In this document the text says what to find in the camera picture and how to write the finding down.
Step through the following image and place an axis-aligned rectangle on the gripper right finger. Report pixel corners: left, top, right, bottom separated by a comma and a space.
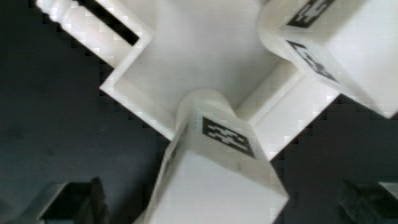
337, 180, 398, 224

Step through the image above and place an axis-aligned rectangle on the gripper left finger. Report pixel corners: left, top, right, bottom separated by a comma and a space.
11, 178, 112, 224

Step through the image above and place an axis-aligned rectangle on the white chair leg block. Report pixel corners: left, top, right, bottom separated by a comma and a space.
133, 89, 288, 224
258, 0, 398, 118

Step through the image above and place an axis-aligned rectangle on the white chair seat part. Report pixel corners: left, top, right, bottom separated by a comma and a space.
34, 0, 337, 157

